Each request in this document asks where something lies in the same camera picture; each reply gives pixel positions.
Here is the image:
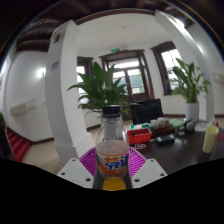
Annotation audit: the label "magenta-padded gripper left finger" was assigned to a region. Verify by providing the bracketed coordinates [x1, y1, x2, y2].
[57, 147, 100, 190]

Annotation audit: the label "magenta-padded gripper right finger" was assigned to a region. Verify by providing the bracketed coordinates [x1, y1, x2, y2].
[127, 147, 168, 190]

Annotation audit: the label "clear orange-label drink bottle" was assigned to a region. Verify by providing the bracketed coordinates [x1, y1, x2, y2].
[94, 104, 131, 192]

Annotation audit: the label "patterned round mat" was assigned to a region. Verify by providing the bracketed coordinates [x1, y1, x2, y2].
[133, 142, 148, 151]

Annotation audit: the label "red box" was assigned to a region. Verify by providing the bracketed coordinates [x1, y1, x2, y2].
[127, 127, 152, 145]

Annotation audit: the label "black flat device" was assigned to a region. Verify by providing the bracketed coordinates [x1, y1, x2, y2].
[155, 133, 177, 147]

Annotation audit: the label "green box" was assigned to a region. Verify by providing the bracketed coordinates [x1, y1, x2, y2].
[130, 123, 152, 131]

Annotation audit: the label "green packet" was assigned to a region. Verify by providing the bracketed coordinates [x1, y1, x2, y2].
[168, 118, 185, 129]

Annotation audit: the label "grey and black headphones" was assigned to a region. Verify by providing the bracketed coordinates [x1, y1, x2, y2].
[182, 119, 196, 133]

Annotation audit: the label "red carpeted stairs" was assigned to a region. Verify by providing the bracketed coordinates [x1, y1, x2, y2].
[6, 128, 31, 163]

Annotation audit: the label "pale yellow cup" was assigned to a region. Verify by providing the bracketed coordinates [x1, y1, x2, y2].
[202, 125, 220, 154]

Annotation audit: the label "white printed paper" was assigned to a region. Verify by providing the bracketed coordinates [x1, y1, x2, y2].
[193, 120, 214, 133]

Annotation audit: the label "leafy plant in white pot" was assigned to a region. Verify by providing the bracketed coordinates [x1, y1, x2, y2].
[67, 61, 141, 126]
[168, 58, 212, 123]

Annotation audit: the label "dark wooden glass door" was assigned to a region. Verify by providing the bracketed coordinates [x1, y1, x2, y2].
[99, 49, 155, 104]

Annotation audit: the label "dark-framed window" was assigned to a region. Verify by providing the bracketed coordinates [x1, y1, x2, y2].
[150, 41, 188, 96]
[76, 56, 95, 104]

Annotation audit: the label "white wall unit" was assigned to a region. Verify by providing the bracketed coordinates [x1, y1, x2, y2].
[9, 100, 36, 117]
[211, 71, 224, 84]

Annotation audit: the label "glowing wall lamp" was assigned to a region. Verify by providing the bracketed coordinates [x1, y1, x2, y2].
[35, 67, 47, 79]

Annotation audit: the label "purple-printed wall notice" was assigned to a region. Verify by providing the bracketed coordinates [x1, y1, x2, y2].
[46, 60, 61, 75]

